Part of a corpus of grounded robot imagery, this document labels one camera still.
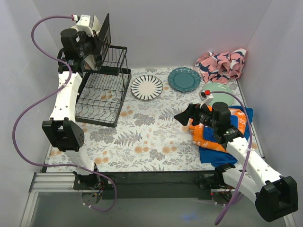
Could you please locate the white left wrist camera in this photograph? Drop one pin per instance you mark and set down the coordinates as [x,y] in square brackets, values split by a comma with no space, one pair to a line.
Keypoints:
[84,23]

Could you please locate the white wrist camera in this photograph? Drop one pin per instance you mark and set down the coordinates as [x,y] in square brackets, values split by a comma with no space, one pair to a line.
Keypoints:
[84,23]
[206,97]

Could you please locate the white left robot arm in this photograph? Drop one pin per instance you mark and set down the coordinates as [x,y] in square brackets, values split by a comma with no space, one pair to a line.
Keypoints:
[61,129]

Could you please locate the pink navy patterned cloth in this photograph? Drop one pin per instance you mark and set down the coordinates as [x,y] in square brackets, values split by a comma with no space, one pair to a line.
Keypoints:
[221,67]

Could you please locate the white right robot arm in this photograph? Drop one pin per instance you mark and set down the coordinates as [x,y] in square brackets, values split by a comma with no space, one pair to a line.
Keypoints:
[274,195]

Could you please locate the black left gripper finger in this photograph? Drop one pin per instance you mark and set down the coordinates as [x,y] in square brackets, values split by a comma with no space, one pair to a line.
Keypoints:
[98,41]
[98,58]

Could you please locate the mint green plate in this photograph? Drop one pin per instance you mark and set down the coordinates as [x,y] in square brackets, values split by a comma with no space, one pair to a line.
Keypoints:
[219,97]

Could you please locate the black wire dish rack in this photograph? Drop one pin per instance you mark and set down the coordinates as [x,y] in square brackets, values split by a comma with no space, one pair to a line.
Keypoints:
[102,92]

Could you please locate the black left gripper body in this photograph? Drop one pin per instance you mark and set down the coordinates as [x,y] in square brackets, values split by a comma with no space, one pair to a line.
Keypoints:
[102,38]

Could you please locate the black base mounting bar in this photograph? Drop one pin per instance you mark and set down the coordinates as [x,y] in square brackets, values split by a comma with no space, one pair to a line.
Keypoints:
[173,184]

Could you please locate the white black rimmed square plate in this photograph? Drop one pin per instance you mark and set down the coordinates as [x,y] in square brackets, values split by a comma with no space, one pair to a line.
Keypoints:
[96,26]

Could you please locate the floral table mat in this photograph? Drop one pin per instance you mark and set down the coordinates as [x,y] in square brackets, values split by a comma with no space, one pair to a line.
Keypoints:
[147,137]

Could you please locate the teal scalloped plate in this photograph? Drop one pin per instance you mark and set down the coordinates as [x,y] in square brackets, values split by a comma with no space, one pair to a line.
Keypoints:
[184,79]

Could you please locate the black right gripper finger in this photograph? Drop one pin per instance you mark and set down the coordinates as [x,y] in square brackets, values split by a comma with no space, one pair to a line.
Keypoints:
[192,108]
[183,118]

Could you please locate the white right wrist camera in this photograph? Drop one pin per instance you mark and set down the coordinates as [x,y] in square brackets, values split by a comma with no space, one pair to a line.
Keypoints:
[206,97]

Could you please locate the orange white cloth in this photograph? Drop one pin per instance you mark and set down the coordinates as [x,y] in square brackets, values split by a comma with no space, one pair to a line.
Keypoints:
[203,136]

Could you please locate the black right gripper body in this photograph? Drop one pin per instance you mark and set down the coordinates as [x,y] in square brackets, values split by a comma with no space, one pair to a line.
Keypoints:
[194,114]

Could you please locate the white blue striped plate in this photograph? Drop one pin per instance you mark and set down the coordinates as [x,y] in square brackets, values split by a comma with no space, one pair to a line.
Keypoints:
[147,87]

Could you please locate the blue cloth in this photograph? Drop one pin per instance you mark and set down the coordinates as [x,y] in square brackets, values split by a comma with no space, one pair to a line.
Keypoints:
[216,158]

